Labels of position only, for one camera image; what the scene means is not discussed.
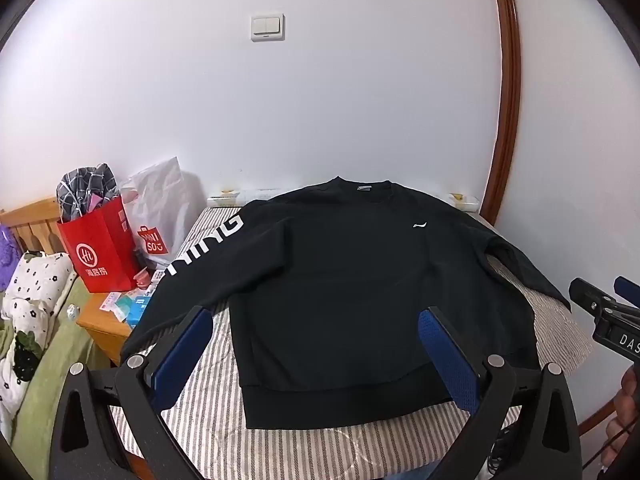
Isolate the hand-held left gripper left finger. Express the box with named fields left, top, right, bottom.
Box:
left=50, top=305, right=214, bottom=480

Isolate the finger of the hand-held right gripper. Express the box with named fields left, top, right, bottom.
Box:
left=614, top=275, right=640, bottom=309
left=569, top=277, right=615, bottom=320

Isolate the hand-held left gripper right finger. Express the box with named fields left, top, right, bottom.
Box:
left=417, top=305, right=583, bottom=480

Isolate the black sweatshirt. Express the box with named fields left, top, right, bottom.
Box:
left=120, top=176, right=572, bottom=431

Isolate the person's right hand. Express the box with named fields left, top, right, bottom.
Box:
left=600, top=365, right=640, bottom=472

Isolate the blue box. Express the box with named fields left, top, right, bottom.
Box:
left=125, top=297, right=153, bottom=328

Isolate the striped bed mattress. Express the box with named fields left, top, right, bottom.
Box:
left=107, top=205, right=593, bottom=480

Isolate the white paper card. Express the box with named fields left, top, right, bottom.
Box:
left=100, top=292, right=133, bottom=318

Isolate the wooden nightstand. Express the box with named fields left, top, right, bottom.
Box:
left=75, top=270, right=161, bottom=366

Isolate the red paper bag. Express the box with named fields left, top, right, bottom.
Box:
left=56, top=195, right=141, bottom=293

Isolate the green blanket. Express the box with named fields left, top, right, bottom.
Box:
left=10, top=280, right=111, bottom=480

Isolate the white plastic bag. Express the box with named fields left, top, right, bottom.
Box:
left=120, top=156, right=206, bottom=268

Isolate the white patterned bolster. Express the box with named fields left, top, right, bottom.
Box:
left=207, top=187, right=483, bottom=213

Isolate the floral white pillow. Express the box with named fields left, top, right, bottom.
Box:
left=0, top=250, right=78, bottom=428

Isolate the checkered grey cloth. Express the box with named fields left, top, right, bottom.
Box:
left=56, top=162, right=121, bottom=222

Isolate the wooden headboard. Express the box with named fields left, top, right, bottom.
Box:
left=0, top=197, right=66, bottom=256

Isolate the purple plush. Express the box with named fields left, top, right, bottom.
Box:
left=0, top=225, right=21, bottom=291

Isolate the black cable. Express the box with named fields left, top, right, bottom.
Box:
left=582, top=422, right=631, bottom=473

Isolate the wooden door frame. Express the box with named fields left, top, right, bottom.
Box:
left=482, top=0, right=522, bottom=228

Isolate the white light switch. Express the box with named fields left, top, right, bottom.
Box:
left=250, top=14, right=286, bottom=42

